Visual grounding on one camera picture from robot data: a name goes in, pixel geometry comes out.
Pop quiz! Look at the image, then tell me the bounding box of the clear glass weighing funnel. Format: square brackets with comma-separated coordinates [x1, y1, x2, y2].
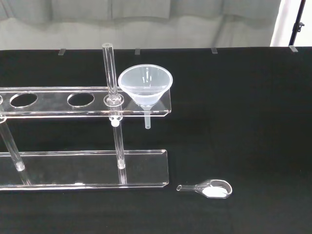
[176, 179, 233, 199]

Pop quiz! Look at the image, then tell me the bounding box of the black bench cloth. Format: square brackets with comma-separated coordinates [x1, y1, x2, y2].
[0, 45, 312, 234]

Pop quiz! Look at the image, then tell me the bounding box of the grey fabric curtain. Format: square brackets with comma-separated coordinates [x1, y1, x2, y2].
[0, 0, 286, 51]

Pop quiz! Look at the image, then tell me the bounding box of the white backdrop panel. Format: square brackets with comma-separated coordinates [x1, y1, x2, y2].
[270, 0, 312, 47]

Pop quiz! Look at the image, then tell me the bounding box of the clear acrylic funnel stand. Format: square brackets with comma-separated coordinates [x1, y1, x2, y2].
[0, 42, 172, 193]

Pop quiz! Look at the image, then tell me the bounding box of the black tripod pole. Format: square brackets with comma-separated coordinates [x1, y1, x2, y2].
[289, 0, 307, 47]

